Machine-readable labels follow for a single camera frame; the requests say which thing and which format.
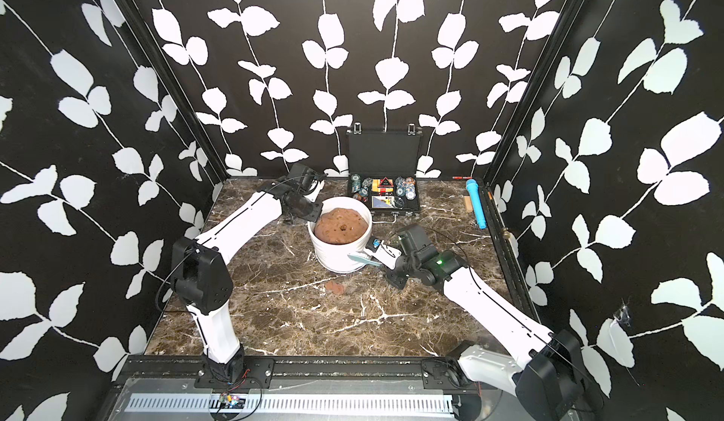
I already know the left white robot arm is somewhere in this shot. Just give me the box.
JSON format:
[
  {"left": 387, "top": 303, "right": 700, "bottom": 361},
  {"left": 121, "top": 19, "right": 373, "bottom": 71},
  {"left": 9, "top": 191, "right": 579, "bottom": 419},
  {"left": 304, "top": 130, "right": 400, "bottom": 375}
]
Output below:
[{"left": 168, "top": 164, "right": 326, "bottom": 366}]

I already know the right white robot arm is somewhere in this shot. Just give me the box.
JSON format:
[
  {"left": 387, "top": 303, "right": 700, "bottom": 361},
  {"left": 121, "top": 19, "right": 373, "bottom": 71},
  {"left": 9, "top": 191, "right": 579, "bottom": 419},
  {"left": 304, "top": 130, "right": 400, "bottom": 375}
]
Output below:
[{"left": 364, "top": 224, "right": 591, "bottom": 420}]

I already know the fallen mud piece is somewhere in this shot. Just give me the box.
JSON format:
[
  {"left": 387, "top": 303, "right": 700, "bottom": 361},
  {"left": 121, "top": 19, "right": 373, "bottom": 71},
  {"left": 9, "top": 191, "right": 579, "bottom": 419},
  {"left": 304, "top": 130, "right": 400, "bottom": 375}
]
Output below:
[{"left": 324, "top": 281, "right": 345, "bottom": 296}]

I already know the brown clay soil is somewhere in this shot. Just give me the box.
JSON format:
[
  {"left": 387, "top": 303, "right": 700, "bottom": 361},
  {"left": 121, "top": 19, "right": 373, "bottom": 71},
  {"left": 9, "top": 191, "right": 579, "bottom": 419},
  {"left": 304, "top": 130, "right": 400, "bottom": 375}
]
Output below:
[{"left": 314, "top": 208, "right": 369, "bottom": 245}]

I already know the playing card deck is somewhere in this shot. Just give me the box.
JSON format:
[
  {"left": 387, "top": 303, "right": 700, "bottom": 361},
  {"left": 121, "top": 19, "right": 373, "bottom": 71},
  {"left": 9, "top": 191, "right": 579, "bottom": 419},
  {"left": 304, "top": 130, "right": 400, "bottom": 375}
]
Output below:
[{"left": 371, "top": 196, "right": 396, "bottom": 210}]

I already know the black poker chip case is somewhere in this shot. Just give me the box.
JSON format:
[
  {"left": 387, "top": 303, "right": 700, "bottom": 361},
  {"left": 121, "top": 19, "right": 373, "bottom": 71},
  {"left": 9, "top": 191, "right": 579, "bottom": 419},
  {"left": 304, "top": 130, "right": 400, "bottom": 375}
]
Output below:
[{"left": 347, "top": 122, "right": 422, "bottom": 217}]

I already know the blue cylindrical tool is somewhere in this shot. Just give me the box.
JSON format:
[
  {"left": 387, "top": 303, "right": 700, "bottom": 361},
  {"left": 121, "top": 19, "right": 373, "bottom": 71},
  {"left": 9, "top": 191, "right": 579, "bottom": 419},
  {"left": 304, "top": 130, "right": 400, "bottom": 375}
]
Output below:
[{"left": 466, "top": 179, "right": 488, "bottom": 230}]

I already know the white perforated strip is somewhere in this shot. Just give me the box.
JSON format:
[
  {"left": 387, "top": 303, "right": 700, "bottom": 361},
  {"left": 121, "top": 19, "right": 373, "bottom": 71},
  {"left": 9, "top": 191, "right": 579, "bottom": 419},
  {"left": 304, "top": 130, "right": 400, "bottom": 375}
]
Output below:
[{"left": 122, "top": 394, "right": 454, "bottom": 416}]

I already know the small circuit board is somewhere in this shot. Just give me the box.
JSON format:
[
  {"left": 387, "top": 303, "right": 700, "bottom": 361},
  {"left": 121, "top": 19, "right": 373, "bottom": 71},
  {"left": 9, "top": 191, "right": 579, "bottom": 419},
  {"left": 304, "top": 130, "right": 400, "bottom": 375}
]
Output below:
[{"left": 213, "top": 395, "right": 246, "bottom": 412}]

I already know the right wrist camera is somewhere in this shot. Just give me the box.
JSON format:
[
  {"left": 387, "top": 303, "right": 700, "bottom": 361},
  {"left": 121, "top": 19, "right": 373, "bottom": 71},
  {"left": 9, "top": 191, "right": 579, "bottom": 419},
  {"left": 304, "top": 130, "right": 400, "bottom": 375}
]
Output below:
[{"left": 365, "top": 236, "right": 382, "bottom": 253}]

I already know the wooden handle piece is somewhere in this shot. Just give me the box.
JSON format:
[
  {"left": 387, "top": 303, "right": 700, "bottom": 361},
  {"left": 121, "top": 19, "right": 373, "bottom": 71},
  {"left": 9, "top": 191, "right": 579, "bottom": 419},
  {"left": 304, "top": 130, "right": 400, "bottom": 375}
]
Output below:
[{"left": 464, "top": 194, "right": 473, "bottom": 213}]

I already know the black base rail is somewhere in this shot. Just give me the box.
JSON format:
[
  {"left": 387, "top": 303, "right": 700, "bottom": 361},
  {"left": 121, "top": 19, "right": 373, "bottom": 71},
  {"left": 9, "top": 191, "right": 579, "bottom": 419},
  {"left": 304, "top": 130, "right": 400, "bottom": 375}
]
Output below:
[{"left": 194, "top": 355, "right": 499, "bottom": 394}]

